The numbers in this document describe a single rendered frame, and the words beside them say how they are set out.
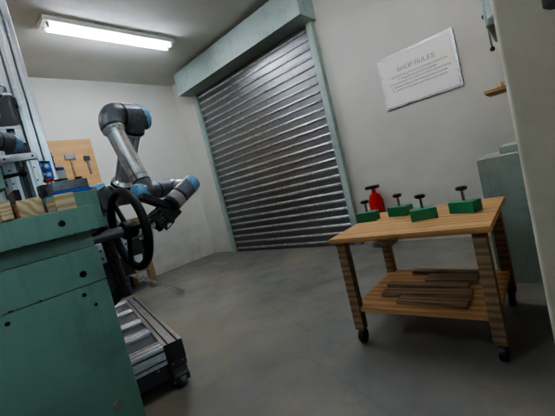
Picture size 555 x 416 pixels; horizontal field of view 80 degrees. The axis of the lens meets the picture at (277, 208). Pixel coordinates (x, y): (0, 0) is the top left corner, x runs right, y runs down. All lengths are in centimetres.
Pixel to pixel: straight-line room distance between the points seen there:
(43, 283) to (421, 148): 293
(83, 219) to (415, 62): 290
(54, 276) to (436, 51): 302
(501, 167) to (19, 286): 207
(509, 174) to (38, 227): 202
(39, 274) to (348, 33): 325
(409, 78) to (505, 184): 150
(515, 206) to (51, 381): 207
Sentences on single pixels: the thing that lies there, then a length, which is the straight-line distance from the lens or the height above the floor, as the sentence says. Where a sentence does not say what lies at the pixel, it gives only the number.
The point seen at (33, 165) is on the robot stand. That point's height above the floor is 119.
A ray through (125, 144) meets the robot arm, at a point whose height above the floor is 115.
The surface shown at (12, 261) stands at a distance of 94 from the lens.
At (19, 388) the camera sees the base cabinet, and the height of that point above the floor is 55.
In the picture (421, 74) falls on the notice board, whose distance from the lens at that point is 326.
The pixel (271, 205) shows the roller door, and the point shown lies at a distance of 422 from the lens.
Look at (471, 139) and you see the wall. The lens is 316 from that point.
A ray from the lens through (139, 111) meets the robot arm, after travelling 168.
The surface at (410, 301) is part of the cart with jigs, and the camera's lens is 161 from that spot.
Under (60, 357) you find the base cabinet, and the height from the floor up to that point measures 57.
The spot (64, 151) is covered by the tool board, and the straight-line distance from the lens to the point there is 471.
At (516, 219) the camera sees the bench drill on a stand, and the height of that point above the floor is 35.
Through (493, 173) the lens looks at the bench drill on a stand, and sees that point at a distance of 213.
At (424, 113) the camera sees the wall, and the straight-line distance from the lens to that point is 324.
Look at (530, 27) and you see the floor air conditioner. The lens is 118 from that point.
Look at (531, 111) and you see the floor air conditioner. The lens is 115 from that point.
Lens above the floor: 84
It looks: 4 degrees down
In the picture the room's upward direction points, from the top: 14 degrees counter-clockwise
